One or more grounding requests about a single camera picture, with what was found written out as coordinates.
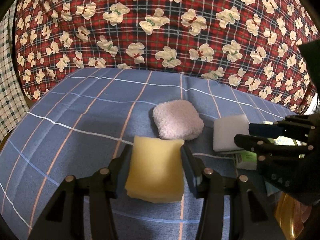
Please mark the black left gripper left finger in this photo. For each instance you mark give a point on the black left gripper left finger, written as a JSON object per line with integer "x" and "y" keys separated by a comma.
{"x": 63, "y": 216}

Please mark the teal cloth piece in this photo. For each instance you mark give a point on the teal cloth piece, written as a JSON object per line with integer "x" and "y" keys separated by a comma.
{"x": 270, "y": 189}

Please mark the white melamine sponge block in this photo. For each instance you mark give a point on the white melamine sponge block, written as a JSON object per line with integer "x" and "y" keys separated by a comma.
{"x": 224, "y": 131}

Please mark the green white small box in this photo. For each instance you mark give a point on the green white small box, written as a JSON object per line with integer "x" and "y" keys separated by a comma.
{"x": 246, "y": 160}

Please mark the beige checked hanging cloth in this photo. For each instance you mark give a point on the beige checked hanging cloth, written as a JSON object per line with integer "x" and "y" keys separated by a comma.
{"x": 13, "y": 104}

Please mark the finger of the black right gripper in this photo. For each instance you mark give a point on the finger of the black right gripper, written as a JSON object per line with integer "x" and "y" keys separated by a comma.
{"x": 292, "y": 126}
{"x": 262, "y": 146}

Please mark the red plaid bear blanket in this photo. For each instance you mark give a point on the red plaid bear blanket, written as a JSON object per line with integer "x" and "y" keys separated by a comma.
{"x": 250, "y": 45}

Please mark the yellow foam sponge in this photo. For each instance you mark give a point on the yellow foam sponge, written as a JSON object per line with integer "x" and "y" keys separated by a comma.
{"x": 156, "y": 172}

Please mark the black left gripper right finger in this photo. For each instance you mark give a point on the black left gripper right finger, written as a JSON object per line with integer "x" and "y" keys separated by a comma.
{"x": 250, "y": 217}

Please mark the pink fluffy cloth pad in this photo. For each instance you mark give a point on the pink fluffy cloth pad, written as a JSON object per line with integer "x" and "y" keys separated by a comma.
{"x": 177, "y": 119}

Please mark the blue plaid table cloth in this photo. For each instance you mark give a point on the blue plaid table cloth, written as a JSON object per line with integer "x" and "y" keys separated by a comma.
{"x": 82, "y": 123}

